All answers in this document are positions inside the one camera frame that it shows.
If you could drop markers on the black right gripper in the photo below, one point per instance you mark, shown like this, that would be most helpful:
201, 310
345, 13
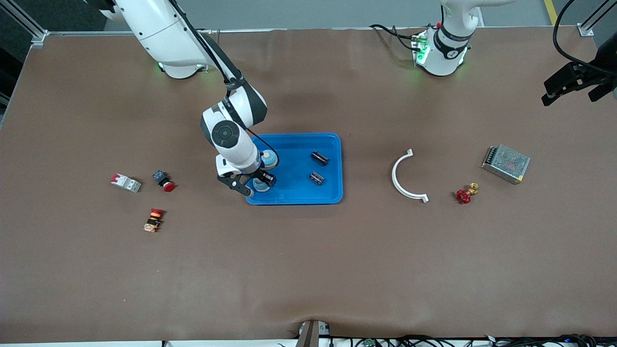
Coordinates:
264, 176

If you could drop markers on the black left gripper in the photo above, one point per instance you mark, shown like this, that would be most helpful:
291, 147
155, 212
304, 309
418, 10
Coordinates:
603, 64

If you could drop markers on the blue bell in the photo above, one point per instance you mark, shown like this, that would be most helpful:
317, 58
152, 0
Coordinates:
260, 189
271, 159

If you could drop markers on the short dark electrolytic capacitor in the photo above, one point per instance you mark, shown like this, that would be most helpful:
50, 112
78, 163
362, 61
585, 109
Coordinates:
316, 178

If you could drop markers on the long dark electrolytic capacitor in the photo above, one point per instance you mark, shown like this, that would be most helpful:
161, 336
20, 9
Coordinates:
320, 157

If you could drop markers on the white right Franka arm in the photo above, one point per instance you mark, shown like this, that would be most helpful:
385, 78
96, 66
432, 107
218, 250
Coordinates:
159, 29

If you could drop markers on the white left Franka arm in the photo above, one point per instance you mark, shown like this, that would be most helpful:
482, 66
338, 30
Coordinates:
448, 48

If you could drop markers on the blue plastic tray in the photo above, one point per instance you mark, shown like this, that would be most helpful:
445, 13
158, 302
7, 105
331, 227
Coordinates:
294, 190

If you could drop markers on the metal mesh power supply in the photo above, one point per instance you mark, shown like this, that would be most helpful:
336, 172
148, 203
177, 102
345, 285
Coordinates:
506, 164

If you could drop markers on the red orange emergency stop button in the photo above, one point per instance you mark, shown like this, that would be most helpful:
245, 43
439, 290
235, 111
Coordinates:
154, 220

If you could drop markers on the red white circuit breaker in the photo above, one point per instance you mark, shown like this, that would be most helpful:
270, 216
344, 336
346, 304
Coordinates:
126, 183

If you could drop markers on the red push button switch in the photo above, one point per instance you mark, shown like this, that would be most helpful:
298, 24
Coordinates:
167, 186

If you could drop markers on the white curved bracket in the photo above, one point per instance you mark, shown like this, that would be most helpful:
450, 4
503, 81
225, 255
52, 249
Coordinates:
394, 176

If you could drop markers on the metal clamp bracket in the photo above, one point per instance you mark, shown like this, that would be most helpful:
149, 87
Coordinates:
311, 335

